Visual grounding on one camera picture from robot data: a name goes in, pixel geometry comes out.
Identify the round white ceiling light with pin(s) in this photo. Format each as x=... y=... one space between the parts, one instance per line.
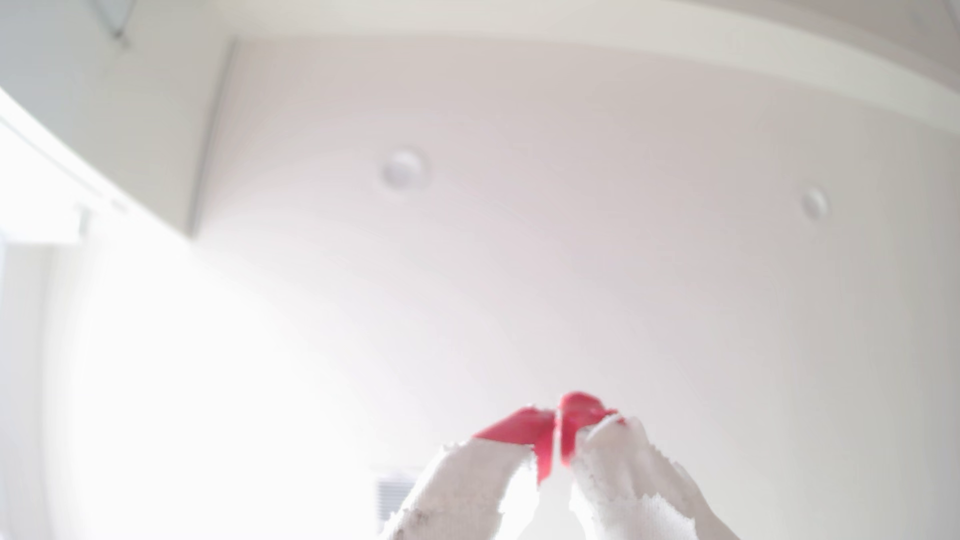
x=405 y=169
x=814 y=203

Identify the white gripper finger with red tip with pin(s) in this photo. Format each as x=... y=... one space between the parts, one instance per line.
x=465 y=487
x=630 y=487

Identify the white slatted wall vent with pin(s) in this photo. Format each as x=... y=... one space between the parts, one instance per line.
x=394 y=496

